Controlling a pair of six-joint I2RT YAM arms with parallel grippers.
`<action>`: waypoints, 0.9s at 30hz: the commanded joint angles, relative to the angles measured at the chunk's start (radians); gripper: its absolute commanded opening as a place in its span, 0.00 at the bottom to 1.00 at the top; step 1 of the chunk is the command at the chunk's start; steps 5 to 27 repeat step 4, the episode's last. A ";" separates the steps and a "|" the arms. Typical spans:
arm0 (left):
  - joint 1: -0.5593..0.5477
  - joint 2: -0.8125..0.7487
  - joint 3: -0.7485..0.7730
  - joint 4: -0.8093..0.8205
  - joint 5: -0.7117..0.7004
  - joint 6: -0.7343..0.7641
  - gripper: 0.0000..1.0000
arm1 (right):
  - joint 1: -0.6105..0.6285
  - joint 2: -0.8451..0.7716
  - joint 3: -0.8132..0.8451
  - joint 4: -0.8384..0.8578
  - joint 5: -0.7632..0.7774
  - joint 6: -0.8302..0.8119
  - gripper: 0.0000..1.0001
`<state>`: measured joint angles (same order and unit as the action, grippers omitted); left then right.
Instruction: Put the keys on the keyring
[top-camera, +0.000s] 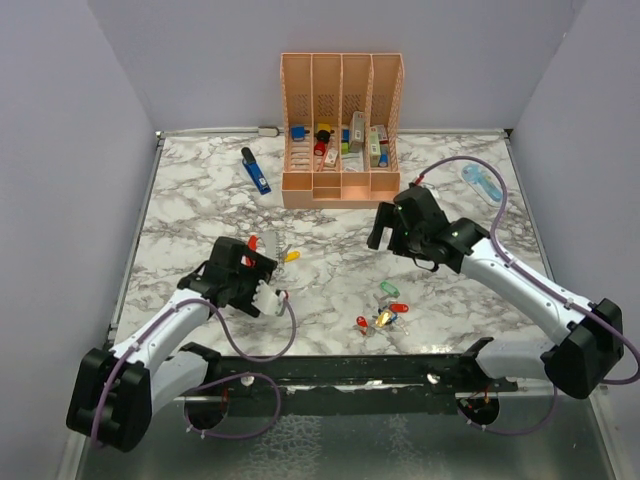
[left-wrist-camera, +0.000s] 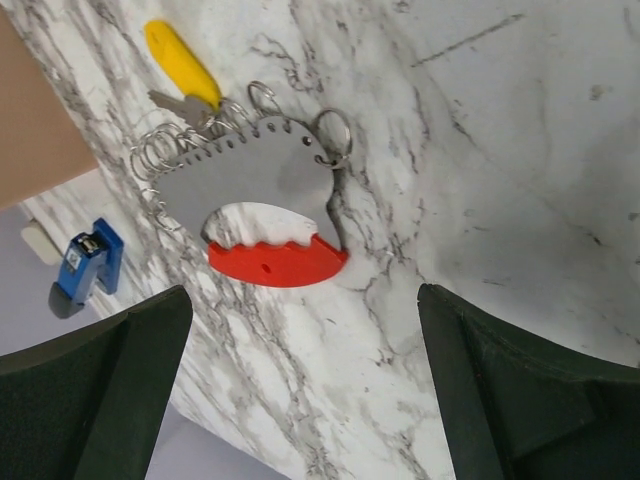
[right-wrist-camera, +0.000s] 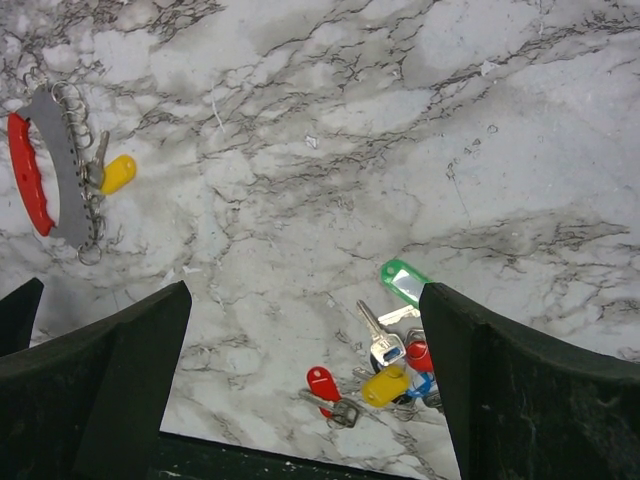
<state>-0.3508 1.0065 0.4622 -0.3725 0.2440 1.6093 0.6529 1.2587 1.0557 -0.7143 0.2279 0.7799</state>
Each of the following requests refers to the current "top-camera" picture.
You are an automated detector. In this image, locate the grey red key organizer plate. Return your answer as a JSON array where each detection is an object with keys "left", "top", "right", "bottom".
[{"left": 247, "top": 230, "right": 292, "bottom": 269}]

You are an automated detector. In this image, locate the yellow head key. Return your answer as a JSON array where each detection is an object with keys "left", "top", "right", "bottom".
[{"left": 283, "top": 251, "right": 301, "bottom": 263}]

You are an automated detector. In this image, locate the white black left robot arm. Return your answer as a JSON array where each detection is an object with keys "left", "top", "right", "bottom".
[{"left": 66, "top": 237, "right": 286, "bottom": 452}]

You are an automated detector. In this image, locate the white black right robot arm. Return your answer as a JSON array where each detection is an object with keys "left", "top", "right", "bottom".
[{"left": 367, "top": 186, "right": 623, "bottom": 399}]

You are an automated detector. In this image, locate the silver keys pile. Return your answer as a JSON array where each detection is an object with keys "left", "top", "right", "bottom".
[{"left": 353, "top": 294, "right": 409, "bottom": 337}]

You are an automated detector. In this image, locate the green key tag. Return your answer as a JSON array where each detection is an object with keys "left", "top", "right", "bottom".
[{"left": 380, "top": 281, "right": 400, "bottom": 297}]

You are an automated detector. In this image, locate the white red box in organizer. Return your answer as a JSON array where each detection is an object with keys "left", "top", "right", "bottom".
[{"left": 369, "top": 124, "right": 390, "bottom": 168}]

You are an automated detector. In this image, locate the packaged blue toothbrush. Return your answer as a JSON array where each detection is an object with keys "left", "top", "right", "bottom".
[{"left": 461, "top": 163, "right": 503, "bottom": 206}]

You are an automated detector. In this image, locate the yellow key tag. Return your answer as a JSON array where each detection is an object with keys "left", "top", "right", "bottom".
[{"left": 375, "top": 310, "right": 394, "bottom": 328}]

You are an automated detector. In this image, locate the blue black stapler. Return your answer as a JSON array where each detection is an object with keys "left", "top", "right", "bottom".
[{"left": 241, "top": 147, "right": 271, "bottom": 195}]

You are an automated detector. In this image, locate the red black cylinder toy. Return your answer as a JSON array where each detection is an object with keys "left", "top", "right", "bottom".
[{"left": 314, "top": 129, "right": 331, "bottom": 156}]

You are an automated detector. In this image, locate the grey box in organizer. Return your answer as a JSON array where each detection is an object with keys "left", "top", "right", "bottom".
[{"left": 348, "top": 111, "right": 365, "bottom": 153}]

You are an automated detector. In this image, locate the small red key tag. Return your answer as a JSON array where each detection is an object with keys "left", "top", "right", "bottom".
[{"left": 356, "top": 316, "right": 369, "bottom": 336}]

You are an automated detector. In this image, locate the peach plastic desk organizer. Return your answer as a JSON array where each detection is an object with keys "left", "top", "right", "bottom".
[{"left": 280, "top": 53, "right": 404, "bottom": 209}]

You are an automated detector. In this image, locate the blue block in organizer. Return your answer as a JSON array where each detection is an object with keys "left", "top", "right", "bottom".
[{"left": 290, "top": 125, "right": 309, "bottom": 142}]

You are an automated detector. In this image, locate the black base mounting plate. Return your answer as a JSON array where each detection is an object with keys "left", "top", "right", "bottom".
[{"left": 183, "top": 354, "right": 517, "bottom": 417}]

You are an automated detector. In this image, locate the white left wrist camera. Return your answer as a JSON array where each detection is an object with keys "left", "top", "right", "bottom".
[{"left": 251, "top": 280, "right": 289, "bottom": 317}]

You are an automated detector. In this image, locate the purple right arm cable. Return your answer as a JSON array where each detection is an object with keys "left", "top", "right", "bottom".
[{"left": 413, "top": 155, "right": 640, "bottom": 435}]

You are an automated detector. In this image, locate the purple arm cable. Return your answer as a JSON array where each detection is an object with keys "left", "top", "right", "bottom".
[
  {"left": 413, "top": 155, "right": 640, "bottom": 435},
  {"left": 89, "top": 294, "right": 298, "bottom": 446}
]

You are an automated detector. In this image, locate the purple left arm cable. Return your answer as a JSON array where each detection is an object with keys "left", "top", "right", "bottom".
[{"left": 89, "top": 294, "right": 298, "bottom": 446}]

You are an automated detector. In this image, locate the white plug at wall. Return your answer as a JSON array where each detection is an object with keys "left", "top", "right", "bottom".
[{"left": 257, "top": 126, "right": 280, "bottom": 138}]

